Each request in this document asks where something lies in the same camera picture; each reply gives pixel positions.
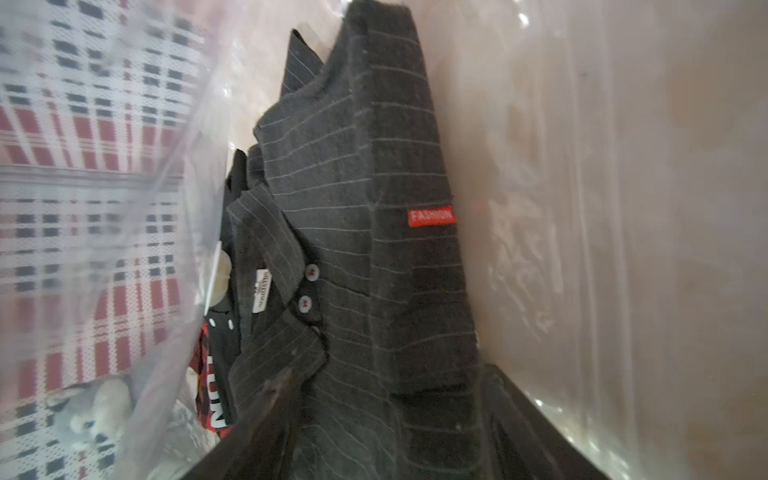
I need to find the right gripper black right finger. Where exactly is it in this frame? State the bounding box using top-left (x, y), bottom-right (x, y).
top-left (481, 363), bottom-right (607, 480)

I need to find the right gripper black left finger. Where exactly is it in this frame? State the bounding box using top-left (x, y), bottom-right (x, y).
top-left (183, 368), bottom-right (301, 480)

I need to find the red black plaid shirt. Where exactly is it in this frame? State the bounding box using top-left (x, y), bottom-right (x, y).
top-left (189, 324), bottom-right (231, 438)

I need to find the clear plastic vacuum bag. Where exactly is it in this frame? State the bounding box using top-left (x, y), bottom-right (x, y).
top-left (1, 1), bottom-right (767, 479)

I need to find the grey white husky plush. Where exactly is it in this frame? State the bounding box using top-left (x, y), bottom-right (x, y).
top-left (45, 375), bottom-right (134, 452)

